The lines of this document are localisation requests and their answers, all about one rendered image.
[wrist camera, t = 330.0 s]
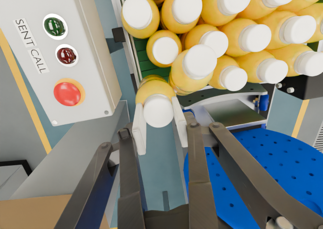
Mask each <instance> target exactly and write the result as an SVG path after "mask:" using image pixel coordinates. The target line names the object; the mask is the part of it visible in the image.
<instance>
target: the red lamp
mask: <svg viewBox="0 0 323 229"><path fill-rule="evenodd" d="M56 55H57V59H58V60H59V61H60V62H61V63H63V64H67V65H68V64H72V63H73V62H74V61H75V54H74V52H73V51H72V50H71V49H70V48H67V47H63V48H60V49H59V50H58V51H57V54H56Z"/></svg>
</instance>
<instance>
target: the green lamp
mask: <svg viewBox="0 0 323 229"><path fill-rule="evenodd" d="M44 28H45V30H46V32H47V33H48V34H50V35H52V36H56V37H58V36H62V35H63V33H64V25H63V23H62V22H61V20H59V19H58V18H56V17H49V18H46V19H45V21H44Z"/></svg>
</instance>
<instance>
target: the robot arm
mask: <svg viewBox="0 0 323 229"><path fill-rule="evenodd" d="M171 100H172V106H173V108H174V119H175V123H176V126H177V130H178V134H179V137H180V141H181V145H182V147H188V176H189V183H188V204H184V205H180V206H178V207H176V208H174V209H172V210H169V211H158V210H149V211H148V207H147V202H146V197H145V191H144V186H143V180H142V175H141V169H140V164H139V159H138V154H139V155H145V153H146V121H145V119H144V116H143V106H142V103H137V104H136V110H135V116H134V121H133V122H130V123H127V124H126V125H125V128H121V129H119V130H118V131H117V135H118V138H119V142H117V143H115V144H111V142H104V143H102V144H101V145H99V147H98V148H97V150H96V152H95V154H94V156H93V157H92V159H91V161H90V163H89V165H88V167H87V168H86V170H85V172H84V174H83V176H82V178H81V179H80V181H79V183H78V185H77V187H76V188H75V190H74V192H73V194H72V196H71V198H70V199H69V201H68V203H67V205H66V207H65V209H64V210H63V212H62V214H61V216H60V218H59V220H58V221H57V223H56V225H55V227H54V229H99V228H100V225H101V222H102V219H103V215H104V212H105V209H106V206H107V203H108V199H109V197H110V193H111V190H112V186H113V183H114V180H115V177H116V173H117V170H118V167H119V165H120V198H118V202H117V229H234V228H232V227H231V226H230V225H228V224H227V223H226V222H225V221H224V220H222V219H221V218H220V217H219V216H217V213H216V207H215V201H214V196H213V191H212V185H211V181H210V176H209V170H208V165H207V159H206V154H205V148H204V147H210V148H211V150H212V152H213V154H214V155H215V157H216V158H217V160H218V162H219V163H220V165H221V166H222V168H223V170H224V171H225V173H226V175H227V176H228V178H229V180H230V181H231V183H232V184H233V186H234V188H235V189H236V191H237V192H238V194H239V196H240V197H241V199H242V201H243V202H244V204H245V205H246V207H247V209H248V210H249V212H250V213H251V215H252V217H253V218H254V220H255V221H256V223H257V224H258V226H259V227H260V229H323V217H321V216H320V215H318V214H317V213H315V212H314V211H312V210H311V209H309V208H308V207H306V206H305V205H304V204H302V203H301V202H299V201H298V200H297V199H295V198H294V197H292V196H291V195H289V194H288V193H287V192H286V191H285V190H284V189H283V188H282V187H281V186H280V185H279V184H278V183H277V181H276V180H275V179H274V178H273V177H272V176H271V175H270V174H269V173H268V172H267V171H266V170H265V169H264V168H263V166H262V165H261V164H260V163H259V162H258V161H257V160H256V159H255V158H254V157H253V156H252V155H251V154H250V153H249V151H248V150H247V149H246V148H245V147H244V146H243V145H242V144H241V143H240V142H239V141H238V140H237V139H236V138H235V137H234V136H233V135H232V134H231V133H230V132H229V130H228V129H227V128H226V127H225V126H224V125H223V124H222V123H220V122H212V123H210V124H209V126H201V125H200V123H198V122H197V120H196V118H195V117H194V115H193V113H192V112H190V111H189V112H182V109H181V107H180V104H179V102H178V99H177V97H176V96H172V97H171ZM137 152H138V154H137Z"/></svg>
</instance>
